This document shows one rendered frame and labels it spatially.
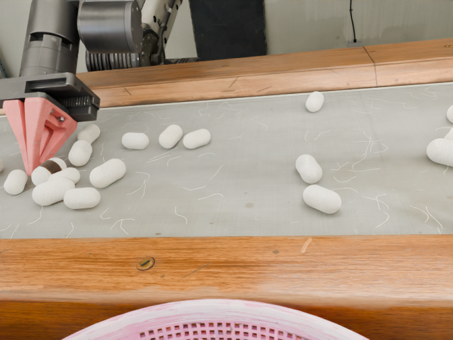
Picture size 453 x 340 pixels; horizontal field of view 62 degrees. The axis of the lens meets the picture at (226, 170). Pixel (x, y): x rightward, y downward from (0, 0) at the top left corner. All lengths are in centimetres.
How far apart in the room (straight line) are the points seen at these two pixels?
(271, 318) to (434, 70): 43
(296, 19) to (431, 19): 77
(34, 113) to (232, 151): 21
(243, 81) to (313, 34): 197
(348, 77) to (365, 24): 200
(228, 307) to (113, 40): 34
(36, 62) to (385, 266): 39
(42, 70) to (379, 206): 36
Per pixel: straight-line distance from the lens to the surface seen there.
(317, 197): 30
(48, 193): 38
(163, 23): 90
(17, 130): 44
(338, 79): 54
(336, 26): 250
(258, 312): 21
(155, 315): 22
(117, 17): 46
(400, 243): 25
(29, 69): 46
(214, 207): 32
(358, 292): 22
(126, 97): 58
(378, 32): 256
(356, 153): 38
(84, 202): 35
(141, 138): 43
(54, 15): 49
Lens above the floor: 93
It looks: 32 degrees down
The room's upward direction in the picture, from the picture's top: 9 degrees counter-clockwise
